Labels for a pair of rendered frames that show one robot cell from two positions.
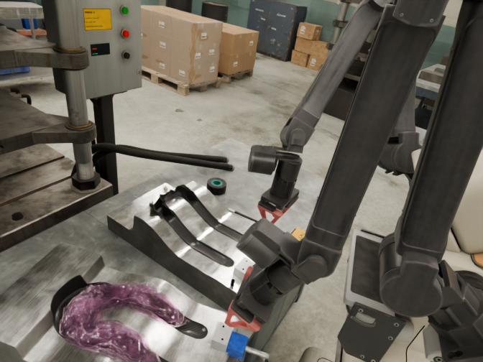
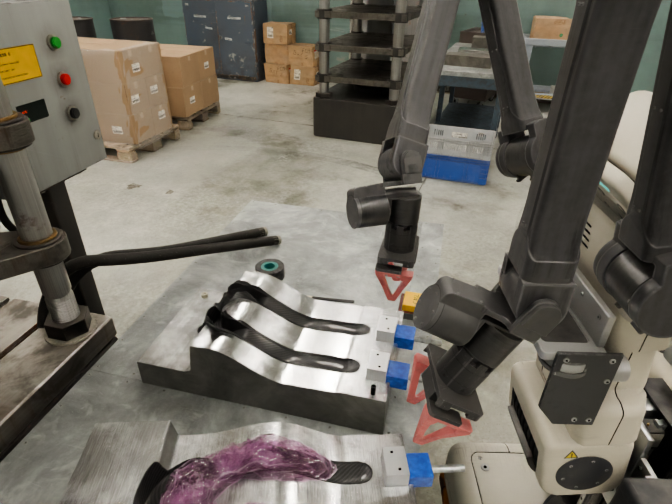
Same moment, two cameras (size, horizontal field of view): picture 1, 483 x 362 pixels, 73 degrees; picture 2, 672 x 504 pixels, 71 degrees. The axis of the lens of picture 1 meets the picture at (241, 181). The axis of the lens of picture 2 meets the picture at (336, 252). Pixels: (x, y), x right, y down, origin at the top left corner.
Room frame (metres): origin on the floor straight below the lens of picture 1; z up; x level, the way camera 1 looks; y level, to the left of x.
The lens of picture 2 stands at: (0.02, 0.19, 1.54)
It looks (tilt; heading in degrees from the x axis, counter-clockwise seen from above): 31 degrees down; 345
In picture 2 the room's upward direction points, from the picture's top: 1 degrees clockwise
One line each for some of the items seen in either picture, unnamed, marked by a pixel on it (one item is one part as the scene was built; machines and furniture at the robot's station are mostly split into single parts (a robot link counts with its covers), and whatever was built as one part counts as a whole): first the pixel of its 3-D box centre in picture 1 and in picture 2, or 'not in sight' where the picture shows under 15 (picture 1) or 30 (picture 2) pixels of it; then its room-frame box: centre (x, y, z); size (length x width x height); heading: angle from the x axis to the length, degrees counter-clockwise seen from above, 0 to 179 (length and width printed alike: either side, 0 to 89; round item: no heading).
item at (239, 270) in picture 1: (258, 281); (402, 375); (0.59, -0.09, 0.89); 0.13 x 0.05 x 0.05; 62
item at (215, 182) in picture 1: (216, 186); (270, 271); (1.11, 0.10, 0.82); 0.08 x 0.08 x 0.04
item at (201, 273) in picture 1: (194, 228); (277, 337); (0.78, 0.12, 0.87); 0.50 x 0.26 x 0.14; 62
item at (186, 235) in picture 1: (197, 220); (281, 324); (0.76, 0.11, 0.92); 0.35 x 0.16 x 0.09; 62
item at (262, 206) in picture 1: (272, 212); (394, 275); (0.69, -0.10, 1.05); 0.07 x 0.07 x 0.09; 62
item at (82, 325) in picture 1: (121, 315); (248, 494); (0.43, 0.21, 0.90); 0.26 x 0.18 x 0.08; 79
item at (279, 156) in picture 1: (286, 166); (400, 206); (0.71, -0.10, 1.18); 0.07 x 0.06 x 0.07; 95
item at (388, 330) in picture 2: not in sight; (409, 337); (0.69, -0.14, 0.89); 0.13 x 0.05 x 0.05; 62
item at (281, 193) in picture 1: (282, 187); (400, 236); (0.71, -0.11, 1.12); 0.10 x 0.07 x 0.07; 152
